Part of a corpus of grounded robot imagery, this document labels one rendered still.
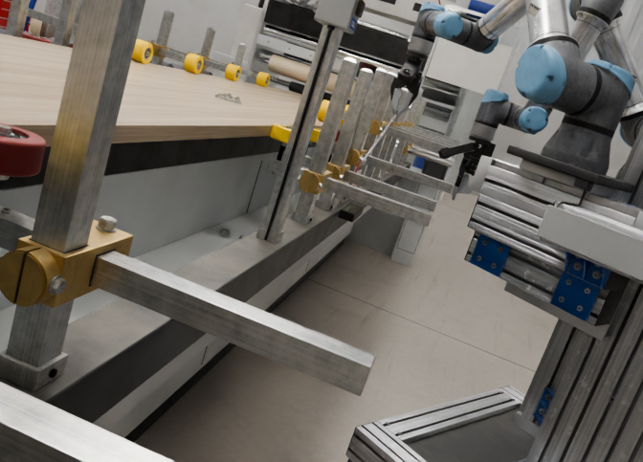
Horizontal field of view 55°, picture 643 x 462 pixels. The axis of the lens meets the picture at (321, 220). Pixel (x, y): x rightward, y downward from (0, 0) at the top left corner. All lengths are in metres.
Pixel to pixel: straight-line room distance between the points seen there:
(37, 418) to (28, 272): 0.22
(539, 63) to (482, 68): 2.85
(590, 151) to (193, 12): 11.05
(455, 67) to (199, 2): 8.45
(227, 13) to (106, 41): 11.38
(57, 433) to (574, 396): 1.45
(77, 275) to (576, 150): 1.14
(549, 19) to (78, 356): 1.19
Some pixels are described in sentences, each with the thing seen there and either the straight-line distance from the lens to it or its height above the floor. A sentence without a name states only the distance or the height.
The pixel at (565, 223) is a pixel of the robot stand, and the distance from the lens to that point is 1.34.
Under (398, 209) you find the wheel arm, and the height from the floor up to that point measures 0.81.
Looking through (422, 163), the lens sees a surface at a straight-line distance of 4.27.
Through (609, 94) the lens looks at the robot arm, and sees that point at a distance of 1.50.
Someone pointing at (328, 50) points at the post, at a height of 1.11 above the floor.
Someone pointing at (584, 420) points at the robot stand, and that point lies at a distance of 1.70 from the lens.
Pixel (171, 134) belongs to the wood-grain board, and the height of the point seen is 0.88.
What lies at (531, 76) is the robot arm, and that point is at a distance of 1.43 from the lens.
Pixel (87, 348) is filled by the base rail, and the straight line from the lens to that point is 0.73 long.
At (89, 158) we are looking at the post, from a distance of 0.57.
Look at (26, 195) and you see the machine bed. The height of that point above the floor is 0.79.
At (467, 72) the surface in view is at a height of 1.38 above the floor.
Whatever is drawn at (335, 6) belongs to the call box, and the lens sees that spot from 1.24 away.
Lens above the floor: 1.05
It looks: 12 degrees down
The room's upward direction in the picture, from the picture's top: 18 degrees clockwise
